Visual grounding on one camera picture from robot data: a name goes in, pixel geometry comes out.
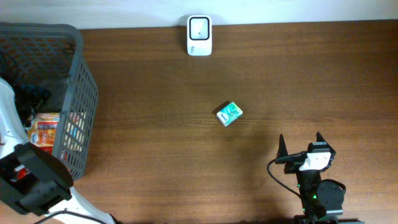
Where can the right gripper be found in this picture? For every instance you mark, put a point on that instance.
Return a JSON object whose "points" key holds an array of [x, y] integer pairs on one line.
{"points": [[290, 167]]}

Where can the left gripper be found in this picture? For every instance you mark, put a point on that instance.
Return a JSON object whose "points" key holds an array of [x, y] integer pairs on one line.
{"points": [[36, 94]]}

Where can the beige snack bag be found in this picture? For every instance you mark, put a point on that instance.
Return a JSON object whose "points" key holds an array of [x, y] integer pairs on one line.
{"points": [[49, 118]]}

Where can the teal tissue pack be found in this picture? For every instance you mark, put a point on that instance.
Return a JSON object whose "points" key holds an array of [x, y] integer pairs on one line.
{"points": [[230, 113]]}

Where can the orange tissue pack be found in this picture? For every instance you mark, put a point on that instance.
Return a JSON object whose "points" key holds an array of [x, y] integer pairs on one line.
{"points": [[42, 133]]}

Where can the red Hacks candy bag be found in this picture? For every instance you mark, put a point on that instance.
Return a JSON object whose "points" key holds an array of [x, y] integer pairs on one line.
{"points": [[38, 163]]}

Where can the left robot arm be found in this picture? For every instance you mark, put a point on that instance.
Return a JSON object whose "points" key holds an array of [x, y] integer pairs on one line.
{"points": [[33, 181]]}

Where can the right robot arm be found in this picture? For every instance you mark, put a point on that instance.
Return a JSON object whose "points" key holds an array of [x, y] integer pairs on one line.
{"points": [[321, 199]]}

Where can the white barcode scanner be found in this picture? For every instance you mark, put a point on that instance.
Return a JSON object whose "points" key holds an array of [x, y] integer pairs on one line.
{"points": [[199, 35]]}

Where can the grey plastic mesh basket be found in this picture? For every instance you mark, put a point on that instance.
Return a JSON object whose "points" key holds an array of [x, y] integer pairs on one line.
{"points": [[49, 58]]}

